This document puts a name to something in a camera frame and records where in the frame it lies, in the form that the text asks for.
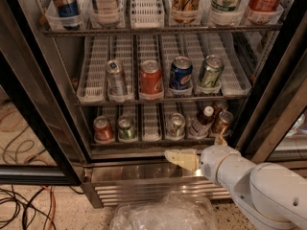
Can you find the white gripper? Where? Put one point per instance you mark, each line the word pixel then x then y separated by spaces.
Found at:
pixel 211 163

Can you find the brown bottle with white cap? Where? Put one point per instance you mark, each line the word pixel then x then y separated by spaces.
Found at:
pixel 202 122

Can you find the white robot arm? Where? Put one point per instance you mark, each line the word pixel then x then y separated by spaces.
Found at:
pixel 271 196

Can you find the bronze can bottom shelf front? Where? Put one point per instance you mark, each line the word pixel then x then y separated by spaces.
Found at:
pixel 222 123

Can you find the bronze can shelf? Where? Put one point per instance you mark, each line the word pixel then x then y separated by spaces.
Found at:
pixel 220 105
pixel 222 123

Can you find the silver green can bottom shelf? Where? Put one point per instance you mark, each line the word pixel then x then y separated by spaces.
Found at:
pixel 175 125

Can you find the bronze can bottom shelf rear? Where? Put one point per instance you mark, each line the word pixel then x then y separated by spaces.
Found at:
pixel 220 105

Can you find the empty white tray bottom shelf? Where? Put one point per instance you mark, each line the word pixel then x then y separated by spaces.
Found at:
pixel 151 130

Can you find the right glass fridge door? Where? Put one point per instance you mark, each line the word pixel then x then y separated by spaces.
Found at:
pixel 278 98

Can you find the glass fridge door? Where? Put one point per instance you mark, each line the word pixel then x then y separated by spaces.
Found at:
pixel 278 98
pixel 37 72

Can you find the green can middle shelf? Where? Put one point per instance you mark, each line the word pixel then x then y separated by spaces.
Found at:
pixel 211 69

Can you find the steel fridge base grille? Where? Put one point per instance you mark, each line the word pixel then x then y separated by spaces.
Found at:
pixel 112 183

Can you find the red can bottom shelf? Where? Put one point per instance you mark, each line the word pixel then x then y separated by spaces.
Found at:
pixel 103 129

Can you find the silver can middle shelf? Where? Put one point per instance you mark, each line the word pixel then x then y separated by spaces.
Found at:
pixel 116 78

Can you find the gold can top shelf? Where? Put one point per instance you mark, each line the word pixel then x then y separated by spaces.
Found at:
pixel 185 11

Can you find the left glass fridge door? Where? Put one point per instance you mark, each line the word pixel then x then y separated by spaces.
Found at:
pixel 37 72

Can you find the white bottle top shelf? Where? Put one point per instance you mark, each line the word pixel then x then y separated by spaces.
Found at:
pixel 106 12

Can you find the clear plastic bag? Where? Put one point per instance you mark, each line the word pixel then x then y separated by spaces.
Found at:
pixel 172 212

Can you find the empty white tray middle right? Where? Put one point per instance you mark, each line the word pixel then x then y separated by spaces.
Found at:
pixel 234 80

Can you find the blue pepsi can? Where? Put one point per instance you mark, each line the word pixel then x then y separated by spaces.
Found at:
pixel 180 73

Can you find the red cola can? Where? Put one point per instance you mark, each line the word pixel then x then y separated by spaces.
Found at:
pixel 150 77

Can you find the empty white tray middle left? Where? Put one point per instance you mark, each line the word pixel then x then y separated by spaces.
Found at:
pixel 92 82

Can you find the blue silver tall can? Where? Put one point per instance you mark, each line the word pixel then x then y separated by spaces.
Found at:
pixel 66 15

